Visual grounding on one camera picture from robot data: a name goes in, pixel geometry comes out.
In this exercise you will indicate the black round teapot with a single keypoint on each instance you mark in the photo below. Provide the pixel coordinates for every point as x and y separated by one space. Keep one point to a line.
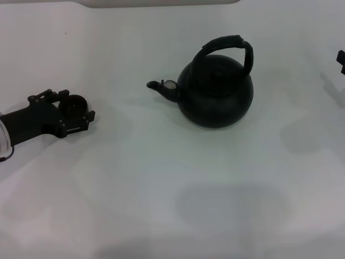
218 99

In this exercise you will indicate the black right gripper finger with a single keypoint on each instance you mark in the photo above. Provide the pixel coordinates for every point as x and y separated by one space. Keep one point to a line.
342 57

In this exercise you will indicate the small black teacup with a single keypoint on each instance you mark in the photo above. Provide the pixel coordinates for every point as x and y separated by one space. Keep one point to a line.
72 106

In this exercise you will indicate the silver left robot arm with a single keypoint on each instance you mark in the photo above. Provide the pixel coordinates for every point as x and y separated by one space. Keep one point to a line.
3 137

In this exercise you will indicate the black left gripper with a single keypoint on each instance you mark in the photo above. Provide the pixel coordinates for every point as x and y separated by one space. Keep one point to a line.
32 121

